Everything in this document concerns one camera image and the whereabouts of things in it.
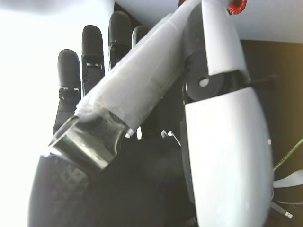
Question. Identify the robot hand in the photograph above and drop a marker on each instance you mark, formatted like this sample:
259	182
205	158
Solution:
225	153

